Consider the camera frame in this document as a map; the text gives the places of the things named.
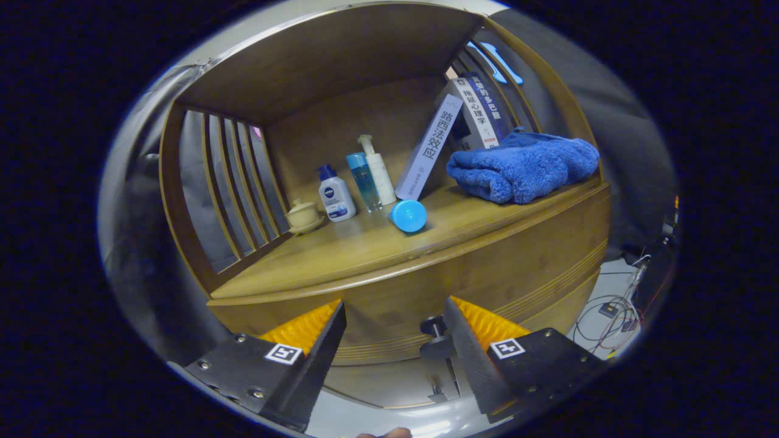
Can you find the blue folded towel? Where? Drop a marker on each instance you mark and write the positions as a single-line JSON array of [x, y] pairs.
[[523, 167]]

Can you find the wooden drawer with black knob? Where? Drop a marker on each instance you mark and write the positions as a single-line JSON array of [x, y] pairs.
[[426, 286]]

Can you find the lavender book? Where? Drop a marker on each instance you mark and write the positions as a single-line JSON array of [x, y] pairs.
[[429, 149]]

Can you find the white book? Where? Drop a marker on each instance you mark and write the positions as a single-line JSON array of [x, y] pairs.
[[478, 115]]

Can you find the blue squeeze tube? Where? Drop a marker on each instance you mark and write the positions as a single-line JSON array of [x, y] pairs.
[[409, 216]]

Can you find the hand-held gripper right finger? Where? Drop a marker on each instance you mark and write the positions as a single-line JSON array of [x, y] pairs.
[[471, 365]]

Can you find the dark blue book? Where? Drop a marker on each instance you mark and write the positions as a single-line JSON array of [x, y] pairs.
[[496, 109]]

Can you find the wooden cabinet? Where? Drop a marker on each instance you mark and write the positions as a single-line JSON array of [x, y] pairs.
[[341, 61]]

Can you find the white pump bottle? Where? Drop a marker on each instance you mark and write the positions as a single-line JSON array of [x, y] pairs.
[[380, 176]]

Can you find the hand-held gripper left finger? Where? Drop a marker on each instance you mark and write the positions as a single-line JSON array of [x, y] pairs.
[[316, 371]]

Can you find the white bottle with blue cap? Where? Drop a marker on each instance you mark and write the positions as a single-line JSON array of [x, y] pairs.
[[336, 201]]

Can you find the clear teal bottle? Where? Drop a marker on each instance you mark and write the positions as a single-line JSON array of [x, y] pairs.
[[365, 182]]

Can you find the wooden countertop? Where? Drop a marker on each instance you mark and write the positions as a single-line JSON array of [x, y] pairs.
[[365, 243]]

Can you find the beige lidded teacup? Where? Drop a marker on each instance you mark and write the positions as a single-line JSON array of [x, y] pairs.
[[302, 216]]

